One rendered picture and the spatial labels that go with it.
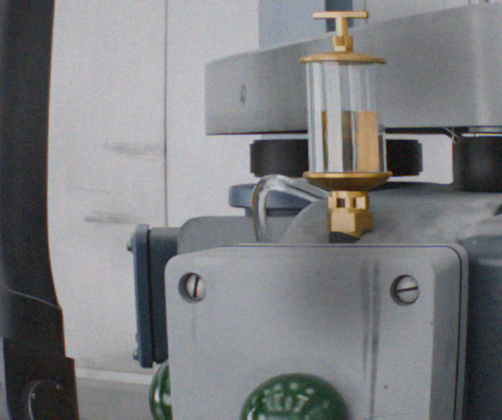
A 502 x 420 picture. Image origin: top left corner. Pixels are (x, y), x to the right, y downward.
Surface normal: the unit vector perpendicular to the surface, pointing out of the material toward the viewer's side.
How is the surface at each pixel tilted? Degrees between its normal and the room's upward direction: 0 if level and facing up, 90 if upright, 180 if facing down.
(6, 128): 75
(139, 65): 90
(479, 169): 90
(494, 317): 90
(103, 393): 90
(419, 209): 16
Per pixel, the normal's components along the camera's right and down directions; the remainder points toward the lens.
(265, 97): -0.95, 0.04
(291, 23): -0.37, 0.06
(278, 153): -0.69, 0.05
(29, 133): 0.86, -0.22
